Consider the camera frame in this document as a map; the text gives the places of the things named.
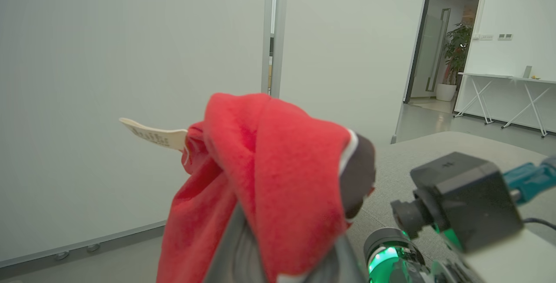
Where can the grey partition baseboard strip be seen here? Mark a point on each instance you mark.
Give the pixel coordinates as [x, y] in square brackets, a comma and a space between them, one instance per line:
[87, 241]

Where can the small round partition foot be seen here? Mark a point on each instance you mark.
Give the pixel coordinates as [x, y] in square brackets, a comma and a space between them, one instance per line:
[93, 248]
[61, 255]

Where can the small grey upright device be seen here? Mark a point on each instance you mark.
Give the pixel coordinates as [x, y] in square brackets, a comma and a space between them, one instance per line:
[527, 71]

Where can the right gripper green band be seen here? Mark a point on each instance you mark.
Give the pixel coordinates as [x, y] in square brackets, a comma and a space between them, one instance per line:
[391, 261]

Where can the grey metal partition post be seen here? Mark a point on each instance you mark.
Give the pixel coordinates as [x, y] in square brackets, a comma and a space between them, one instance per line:
[273, 31]

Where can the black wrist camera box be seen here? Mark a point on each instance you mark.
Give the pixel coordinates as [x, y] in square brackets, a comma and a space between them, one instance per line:
[469, 196]

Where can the white trestle table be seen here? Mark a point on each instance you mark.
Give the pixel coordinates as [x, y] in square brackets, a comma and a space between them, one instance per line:
[486, 76]

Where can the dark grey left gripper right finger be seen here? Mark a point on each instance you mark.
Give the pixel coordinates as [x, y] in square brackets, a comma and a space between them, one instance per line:
[341, 265]

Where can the grey partition foot bar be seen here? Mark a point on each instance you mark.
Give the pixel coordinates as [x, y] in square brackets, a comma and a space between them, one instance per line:
[393, 139]

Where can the white wall switch plate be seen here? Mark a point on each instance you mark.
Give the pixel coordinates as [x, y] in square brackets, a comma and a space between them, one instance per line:
[483, 37]
[504, 36]

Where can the light grey fabric sofa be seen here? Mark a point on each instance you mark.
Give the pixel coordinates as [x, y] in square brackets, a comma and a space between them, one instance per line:
[399, 161]

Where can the white plant pot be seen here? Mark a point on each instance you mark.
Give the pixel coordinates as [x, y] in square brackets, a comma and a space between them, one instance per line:
[446, 92]

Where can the red fleece garment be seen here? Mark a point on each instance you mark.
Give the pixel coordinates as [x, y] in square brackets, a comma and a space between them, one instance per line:
[282, 165]

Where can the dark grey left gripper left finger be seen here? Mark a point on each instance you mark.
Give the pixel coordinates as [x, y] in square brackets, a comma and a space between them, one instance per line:
[239, 252]

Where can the frosted glass door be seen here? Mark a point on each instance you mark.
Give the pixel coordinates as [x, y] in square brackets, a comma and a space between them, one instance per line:
[436, 52]

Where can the green potted plant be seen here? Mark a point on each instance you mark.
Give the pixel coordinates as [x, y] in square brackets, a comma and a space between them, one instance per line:
[458, 52]

